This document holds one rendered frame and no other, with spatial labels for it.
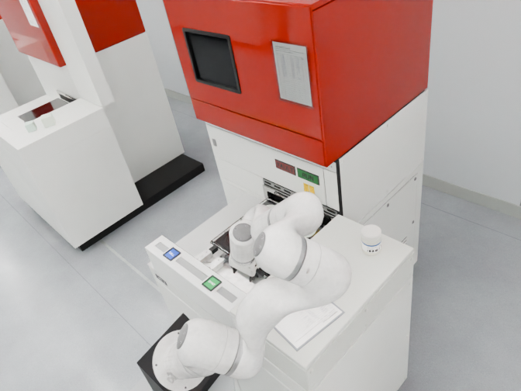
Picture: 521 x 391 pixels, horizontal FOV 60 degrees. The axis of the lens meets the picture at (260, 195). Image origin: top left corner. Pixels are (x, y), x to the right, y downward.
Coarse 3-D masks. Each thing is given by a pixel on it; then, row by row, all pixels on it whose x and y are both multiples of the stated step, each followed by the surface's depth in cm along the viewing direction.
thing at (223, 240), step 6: (264, 204) 210; (270, 204) 210; (276, 204) 209; (318, 228) 191; (228, 234) 198; (216, 240) 196; (222, 240) 195; (228, 240) 195; (222, 246) 193; (228, 246) 192
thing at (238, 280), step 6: (210, 258) 191; (204, 264) 189; (222, 270) 184; (228, 270) 184; (222, 276) 181; (228, 276) 181; (234, 276) 180; (240, 276) 180; (234, 282) 178; (240, 282) 177; (246, 282) 177; (252, 282) 176; (240, 288) 175; (246, 288) 174
